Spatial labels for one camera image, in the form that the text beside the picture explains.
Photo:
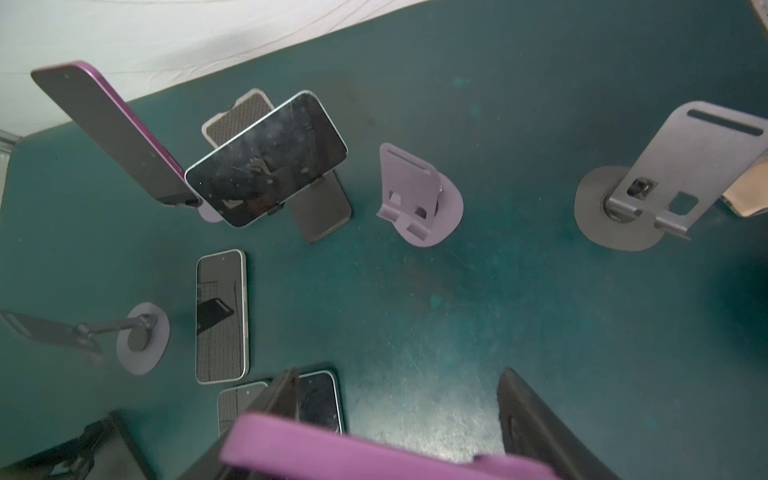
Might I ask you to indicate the far right dark stand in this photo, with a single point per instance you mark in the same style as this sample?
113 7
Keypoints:
697 154

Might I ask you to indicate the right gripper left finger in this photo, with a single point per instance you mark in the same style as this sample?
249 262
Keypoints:
255 447

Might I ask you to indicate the phone silver edge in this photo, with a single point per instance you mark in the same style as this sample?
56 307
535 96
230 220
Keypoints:
221 318

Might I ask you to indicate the small beige bottle black cap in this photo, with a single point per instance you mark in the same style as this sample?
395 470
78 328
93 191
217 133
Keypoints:
747 196

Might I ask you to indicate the centre landscape black phone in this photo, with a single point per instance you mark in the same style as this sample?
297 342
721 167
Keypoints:
270 161

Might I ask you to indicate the round grey stand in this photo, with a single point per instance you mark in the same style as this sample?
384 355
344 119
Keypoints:
422 204
142 336
208 213

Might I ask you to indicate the left round grey stand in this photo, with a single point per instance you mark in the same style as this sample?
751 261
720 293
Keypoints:
142 336

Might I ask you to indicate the right round grey stand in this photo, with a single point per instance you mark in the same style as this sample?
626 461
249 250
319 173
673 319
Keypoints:
422 204

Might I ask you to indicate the back round grey stand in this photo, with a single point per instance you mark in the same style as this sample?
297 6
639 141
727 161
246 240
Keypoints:
208 213

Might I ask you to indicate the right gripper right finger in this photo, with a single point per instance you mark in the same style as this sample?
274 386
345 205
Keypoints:
532 430

